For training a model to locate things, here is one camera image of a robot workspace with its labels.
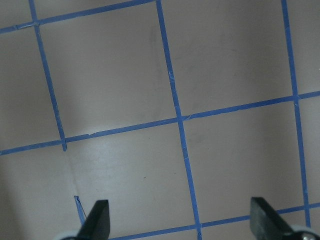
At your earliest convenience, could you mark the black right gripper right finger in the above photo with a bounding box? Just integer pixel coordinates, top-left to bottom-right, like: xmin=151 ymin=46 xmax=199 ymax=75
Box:
xmin=249 ymin=197 xmax=295 ymax=240

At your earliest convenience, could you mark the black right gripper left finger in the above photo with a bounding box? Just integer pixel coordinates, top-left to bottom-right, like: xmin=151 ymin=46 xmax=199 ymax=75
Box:
xmin=77 ymin=199 xmax=111 ymax=240

